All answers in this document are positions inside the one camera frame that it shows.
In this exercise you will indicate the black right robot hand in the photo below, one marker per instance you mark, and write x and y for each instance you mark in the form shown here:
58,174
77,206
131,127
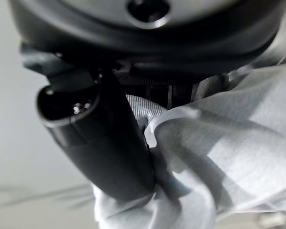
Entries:
114,152

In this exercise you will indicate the light grey garment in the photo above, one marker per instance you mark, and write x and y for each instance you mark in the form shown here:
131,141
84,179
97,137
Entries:
228,143

